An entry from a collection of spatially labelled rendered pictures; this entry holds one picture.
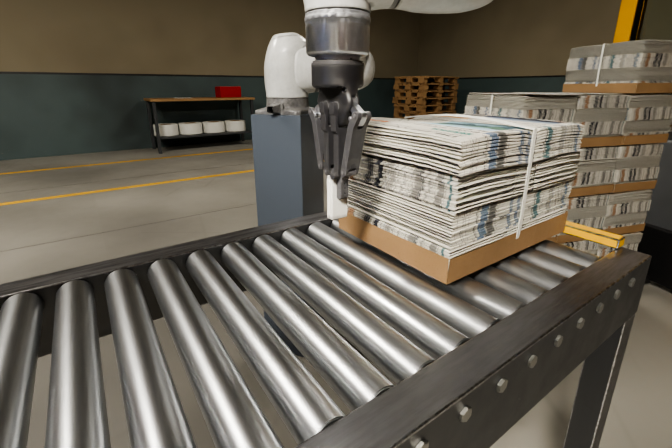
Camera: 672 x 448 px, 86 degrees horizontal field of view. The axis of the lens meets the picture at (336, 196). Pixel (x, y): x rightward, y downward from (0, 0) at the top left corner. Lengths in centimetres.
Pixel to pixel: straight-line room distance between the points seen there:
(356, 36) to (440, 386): 42
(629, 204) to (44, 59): 742
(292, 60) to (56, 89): 640
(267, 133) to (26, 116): 641
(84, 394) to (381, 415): 30
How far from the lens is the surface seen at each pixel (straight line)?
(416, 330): 52
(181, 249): 75
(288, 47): 134
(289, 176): 133
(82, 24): 758
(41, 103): 753
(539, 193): 76
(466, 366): 46
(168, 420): 43
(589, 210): 212
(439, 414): 41
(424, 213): 59
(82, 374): 51
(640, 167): 229
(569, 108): 186
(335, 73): 51
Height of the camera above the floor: 110
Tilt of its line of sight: 17 degrees down
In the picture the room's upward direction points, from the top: straight up
